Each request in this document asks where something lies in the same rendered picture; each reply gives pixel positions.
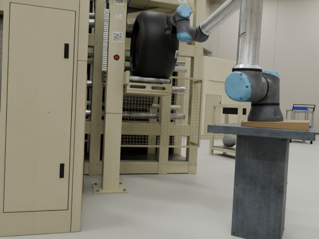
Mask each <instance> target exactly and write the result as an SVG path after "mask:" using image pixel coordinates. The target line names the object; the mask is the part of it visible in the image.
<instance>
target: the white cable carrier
mask: <svg viewBox="0 0 319 239"><path fill-rule="evenodd" d="M109 13H110V12H109V9H104V19H103V22H104V23H103V24H104V25H103V53H102V71H106V70H107V46H108V42H109V40H108V23H109V22H108V21H109V20H108V19H109Z"/></svg>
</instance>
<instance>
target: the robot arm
mask: <svg viewBox="0 0 319 239"><path fill-rule="evenodd" d="M238 9H240V16H239V29H238V43H237V57H236V65H235V66H234V67H233V68H232V73H230V74H229V75H228V76H227V78H226V80H225V92H226V94H227V96H228V97H229V98H230V99H232V100H234V101H238V102H251V109H250V112H249V115H248V117H247V121H253V122H278V121H283V115H282V112H281V109H280V78H279V73H278V72H275V71H267V70H266V71H262V68H261V67H260V66H259V52H260V39H261V26H262V13H263V0H227V1H226V2H225V3H223V4H222V5H221V6H220V7H219V8H218V9H217V10H216V11H215V12H214V13H213V14H211V15H210V16H209V17H208V18H207V19H206V20H205V21H204V22H203V23H201V24H200V25H199V26H198V27H194V26H190V18H189V17H190V15H191V8H190V7H189V6H188V5H185V4H182V5H180V6H179V7H178V8H177V10H176V11H175V12H174V13H173V15H172V16H171V17H168V19H167V24H166V27H165V28H164V31H165V33H166V34H170V37H169V39H170V40H176V39H178V41H180V42H189V41H190V40H192V41H197V42H206V41H207V40H208V38H209V35H210V33H211V32H213V31H214V30H215V29H216V28H217V27H218V26H220V25H221V24H222V23H223V22H224V21H226V20H227V19H228V18H229V17H230V16H231V15H233V14H234V13H235V12H236V11H237V10H238Z"/></svg>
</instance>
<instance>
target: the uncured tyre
mask: <svg viewBox="0 0 319 239"><path fill-rule="evenodd" d="M168 17H171V15H170V14H167V13H161V12H155V11H148V10H147V11H143V12H141V13H140V14H139V15H138V16H137V17H136V19H135V22H134V25H133V30H132V36H131V47H130V67H131V74H132V75H134V76H145V77H157V78H170V77H171V76H172V74H173V72H174V69H175V66H176V62H177V58H175V53H176V50H178V48H179V41H178V39H176V40H170V39H169V37H170V34H166V33H165V31H164V28H165V27H166V24H167V19H168Z"/></svg>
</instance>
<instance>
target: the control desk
mask: <svg viewBox="0 0 319 239"><path fill-rule="evenodd" d="M89 9H90V0H4V15H3V45H2V76H1V106H0V237H5V236H20V235H34V234H49V233H64V232H78V231H80V230H81V210H82V197H83V174H84V139H85V116H86V93H87V56H88V32H89Z"/></svg>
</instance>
